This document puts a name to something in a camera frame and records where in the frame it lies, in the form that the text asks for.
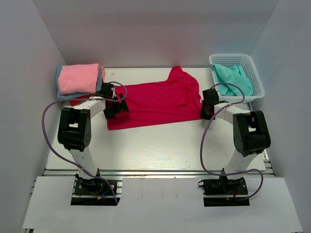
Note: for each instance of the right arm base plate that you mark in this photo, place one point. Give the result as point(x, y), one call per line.
point(223, 192)

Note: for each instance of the aluminium table edge rail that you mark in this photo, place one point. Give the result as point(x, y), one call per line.
point(106, 173)

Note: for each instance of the crimson red t shirt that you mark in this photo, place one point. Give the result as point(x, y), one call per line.
point(176, 99)

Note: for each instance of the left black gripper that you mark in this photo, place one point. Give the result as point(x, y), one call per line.
point(109, 114)

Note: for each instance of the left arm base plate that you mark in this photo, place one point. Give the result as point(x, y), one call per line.
point(95, 192)

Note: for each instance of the teal crumpled t shirt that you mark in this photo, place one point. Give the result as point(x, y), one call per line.
point(234, 75)

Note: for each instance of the white plastic basket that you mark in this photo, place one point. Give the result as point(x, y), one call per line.
point(246, 62)

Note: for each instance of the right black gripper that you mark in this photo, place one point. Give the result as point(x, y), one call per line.
point(203, 115)

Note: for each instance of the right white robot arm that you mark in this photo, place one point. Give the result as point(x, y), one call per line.
point(250, 133)

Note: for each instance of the grey-blue folded t shirt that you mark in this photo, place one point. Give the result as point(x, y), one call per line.
point(77, 94)

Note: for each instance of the peach folded t shirt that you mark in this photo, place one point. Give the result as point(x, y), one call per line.
point(103, 73)

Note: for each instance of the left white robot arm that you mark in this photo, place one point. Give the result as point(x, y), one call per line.
point(74, 131)

